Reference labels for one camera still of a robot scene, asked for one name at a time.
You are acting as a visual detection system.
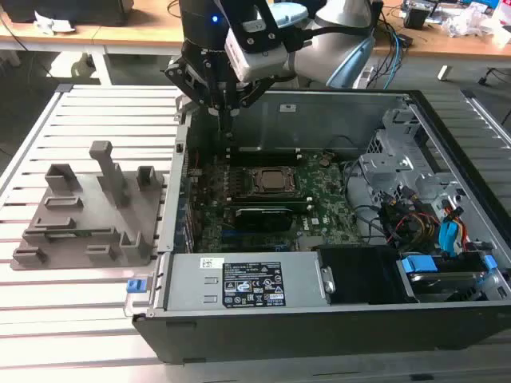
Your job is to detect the green motherboard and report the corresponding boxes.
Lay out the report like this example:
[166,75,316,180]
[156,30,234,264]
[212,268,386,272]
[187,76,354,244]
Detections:
[181,149,360,255]

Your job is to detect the black PC case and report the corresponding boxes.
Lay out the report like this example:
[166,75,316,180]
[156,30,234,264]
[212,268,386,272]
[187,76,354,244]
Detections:
[123,85,511,366]

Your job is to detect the silver CPU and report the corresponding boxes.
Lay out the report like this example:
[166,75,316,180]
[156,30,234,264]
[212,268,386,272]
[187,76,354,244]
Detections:
[257,169,296,192]

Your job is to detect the metal socket cover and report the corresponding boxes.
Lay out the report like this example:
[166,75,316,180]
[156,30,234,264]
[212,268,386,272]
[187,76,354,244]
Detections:
[246,166,301,197]

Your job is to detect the grey metal disk bay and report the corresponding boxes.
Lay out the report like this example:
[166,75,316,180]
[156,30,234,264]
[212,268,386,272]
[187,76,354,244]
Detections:
[357,107,472,224]

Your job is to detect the black desk device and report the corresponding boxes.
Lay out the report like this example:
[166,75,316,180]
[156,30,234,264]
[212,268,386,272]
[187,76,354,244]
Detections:
[7,0,135,28]

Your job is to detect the wooden desk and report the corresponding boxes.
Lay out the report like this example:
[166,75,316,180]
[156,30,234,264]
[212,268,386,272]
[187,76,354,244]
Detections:
[0,0,511,61]

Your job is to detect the grey parts rack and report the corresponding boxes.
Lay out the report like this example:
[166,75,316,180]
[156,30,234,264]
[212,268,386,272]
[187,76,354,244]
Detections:
[10,139,167,272]

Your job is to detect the crumpled clear plastic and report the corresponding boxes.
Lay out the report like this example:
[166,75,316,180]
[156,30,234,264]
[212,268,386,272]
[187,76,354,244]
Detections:
[442,6,494,39]

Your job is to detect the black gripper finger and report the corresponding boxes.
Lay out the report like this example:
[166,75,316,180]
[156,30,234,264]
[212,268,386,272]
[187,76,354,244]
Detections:
[164,58,228,137]
[227,77,276,139]

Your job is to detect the black graphics card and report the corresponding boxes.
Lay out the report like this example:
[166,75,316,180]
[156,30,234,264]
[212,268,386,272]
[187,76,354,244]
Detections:
[233,205,295,232]

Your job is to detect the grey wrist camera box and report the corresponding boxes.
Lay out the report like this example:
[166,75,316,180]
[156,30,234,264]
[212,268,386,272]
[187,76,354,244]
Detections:
[224,18,291,83]

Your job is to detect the white red box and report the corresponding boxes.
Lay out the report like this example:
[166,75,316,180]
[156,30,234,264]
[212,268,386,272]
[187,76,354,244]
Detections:
[490,0,511,35]

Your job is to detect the small black box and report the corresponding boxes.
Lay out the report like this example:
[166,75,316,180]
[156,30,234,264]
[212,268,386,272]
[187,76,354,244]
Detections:
[402,2,434,29]

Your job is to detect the hard disk in blue carrier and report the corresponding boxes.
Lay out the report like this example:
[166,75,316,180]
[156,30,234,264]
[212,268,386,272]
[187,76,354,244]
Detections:
[397,253,498,302]

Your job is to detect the white power strip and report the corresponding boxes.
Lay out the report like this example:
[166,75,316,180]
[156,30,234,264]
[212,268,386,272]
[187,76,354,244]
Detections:
[353,65,374,89]

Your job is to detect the red yellow wire bundle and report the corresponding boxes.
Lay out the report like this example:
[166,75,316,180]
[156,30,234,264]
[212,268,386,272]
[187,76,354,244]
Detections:
[393,211,438,244]

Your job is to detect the grey power supply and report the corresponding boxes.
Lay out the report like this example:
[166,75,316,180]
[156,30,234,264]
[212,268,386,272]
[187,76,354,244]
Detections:
[161,251,335,314]

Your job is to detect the green RAM stick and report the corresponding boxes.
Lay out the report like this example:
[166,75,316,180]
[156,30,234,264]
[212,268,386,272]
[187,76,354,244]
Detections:
[43,227,115,239]

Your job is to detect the crumpled white paper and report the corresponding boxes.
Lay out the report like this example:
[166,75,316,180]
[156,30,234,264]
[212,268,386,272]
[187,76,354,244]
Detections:
[34,10,77,35]

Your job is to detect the blue flat wire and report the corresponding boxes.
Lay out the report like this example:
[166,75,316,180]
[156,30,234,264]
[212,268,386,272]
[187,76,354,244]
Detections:
[438,219,466,259]

